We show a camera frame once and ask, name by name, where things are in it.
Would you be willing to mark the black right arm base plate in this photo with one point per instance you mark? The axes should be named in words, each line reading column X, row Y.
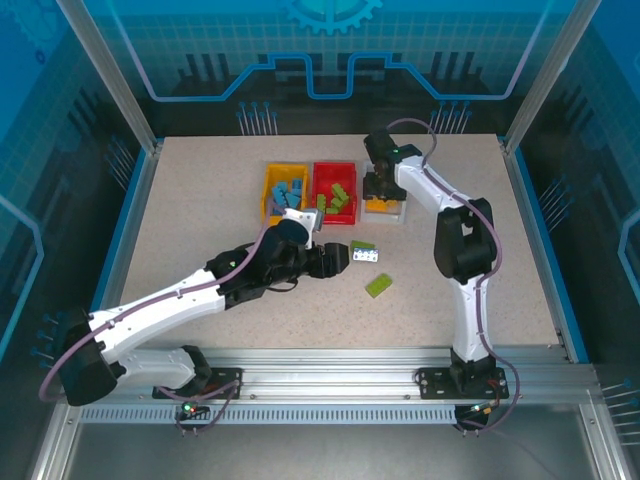
column 435, row 382

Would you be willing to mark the small green lego brick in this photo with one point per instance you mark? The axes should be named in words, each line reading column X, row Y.
column 334, row 210

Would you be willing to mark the aluminium table side rail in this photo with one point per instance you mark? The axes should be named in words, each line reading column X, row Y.
column 141, row 200
column 523, row 200

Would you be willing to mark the yellow plastic bin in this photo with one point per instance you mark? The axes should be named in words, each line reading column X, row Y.
column 267, row 190

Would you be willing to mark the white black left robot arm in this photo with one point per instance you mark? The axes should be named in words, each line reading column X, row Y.
column 150, row 310

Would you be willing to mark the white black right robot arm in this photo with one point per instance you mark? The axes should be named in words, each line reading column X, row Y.
column 470, row 320

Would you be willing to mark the aluminium frame post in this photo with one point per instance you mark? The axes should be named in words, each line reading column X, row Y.
column 110, row 75
column 550, row 75

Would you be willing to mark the aluminium mounting rail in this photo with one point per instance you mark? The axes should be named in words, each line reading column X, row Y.
column 325, row 370

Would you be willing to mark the yellow lego brick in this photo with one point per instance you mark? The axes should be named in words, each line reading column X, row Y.
column 382, row 206

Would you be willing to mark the red plastic bin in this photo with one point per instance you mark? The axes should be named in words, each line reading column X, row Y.
column 332, row 175

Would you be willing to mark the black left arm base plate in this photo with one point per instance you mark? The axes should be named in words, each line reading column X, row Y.
column 227, row 382

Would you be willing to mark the small lit circuit board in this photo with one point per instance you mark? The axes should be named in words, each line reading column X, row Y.
column 192, row 410
column 480, row 410

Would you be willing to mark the blue lego plate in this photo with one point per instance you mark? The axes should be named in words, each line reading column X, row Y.
column 297, row 186

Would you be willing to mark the small blue lego piece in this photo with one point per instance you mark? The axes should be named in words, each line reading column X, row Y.
column 280, row 191

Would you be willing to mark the white plastic bin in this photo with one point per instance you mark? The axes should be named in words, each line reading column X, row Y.
column 385, row 217

